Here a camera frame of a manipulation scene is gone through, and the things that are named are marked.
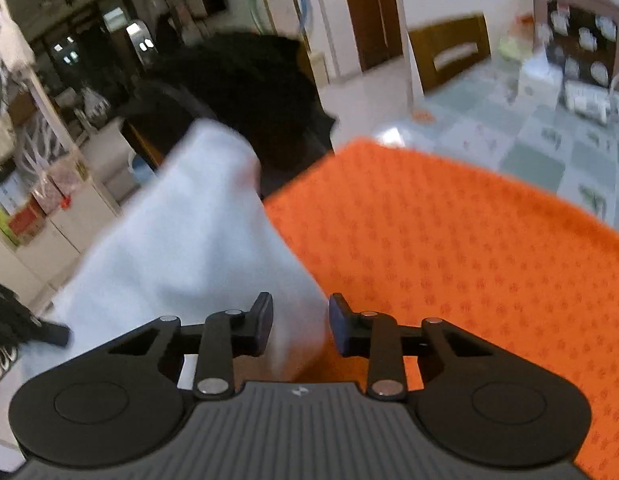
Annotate black cloth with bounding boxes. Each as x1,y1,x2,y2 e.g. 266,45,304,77
117,32,338,199

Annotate white power strip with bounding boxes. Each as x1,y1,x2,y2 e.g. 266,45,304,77
564,82,611,122

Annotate white towel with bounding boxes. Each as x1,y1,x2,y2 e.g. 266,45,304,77
22,120,335,391

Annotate white box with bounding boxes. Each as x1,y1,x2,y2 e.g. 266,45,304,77
517,55,565,106

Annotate wooden chair with slot back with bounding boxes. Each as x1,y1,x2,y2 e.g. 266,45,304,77
407,12,491,94

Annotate orange mat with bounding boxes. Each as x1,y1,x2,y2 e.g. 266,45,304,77
262,137,619,480

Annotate checkered tablecloth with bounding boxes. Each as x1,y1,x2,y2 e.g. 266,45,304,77
384,55,619,236

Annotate small beige cabinet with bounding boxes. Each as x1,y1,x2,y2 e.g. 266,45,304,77
307,50,331,86

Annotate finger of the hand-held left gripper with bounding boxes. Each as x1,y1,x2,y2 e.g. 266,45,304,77
32,320,71,349

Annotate white sideboard cabinet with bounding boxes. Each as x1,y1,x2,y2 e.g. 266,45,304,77
0,175,126,307

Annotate brown box with cup print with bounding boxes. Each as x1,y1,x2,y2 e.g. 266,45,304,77
532,0,619,107

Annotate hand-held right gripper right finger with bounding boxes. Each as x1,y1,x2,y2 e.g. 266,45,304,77
328,292,495,402

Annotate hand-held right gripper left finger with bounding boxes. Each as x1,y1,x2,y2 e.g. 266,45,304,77
108,291,274,402

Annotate brown wooden door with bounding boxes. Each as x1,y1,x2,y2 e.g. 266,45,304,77
337,0,405,74

